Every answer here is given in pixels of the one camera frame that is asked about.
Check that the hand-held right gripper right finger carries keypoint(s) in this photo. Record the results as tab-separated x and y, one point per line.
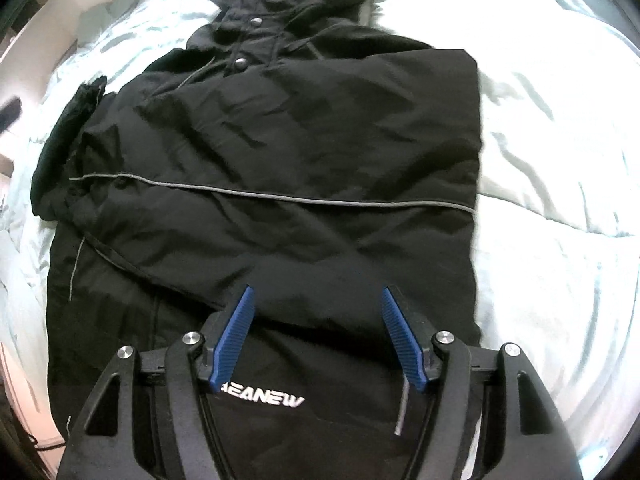
402	335

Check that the black hooded jacket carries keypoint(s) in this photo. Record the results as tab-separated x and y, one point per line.
280	175

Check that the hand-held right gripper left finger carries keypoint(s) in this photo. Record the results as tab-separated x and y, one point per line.
234	335

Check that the dark object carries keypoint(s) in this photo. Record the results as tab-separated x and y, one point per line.
9	112

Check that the light blue comforter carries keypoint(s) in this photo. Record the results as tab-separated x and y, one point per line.
550	185

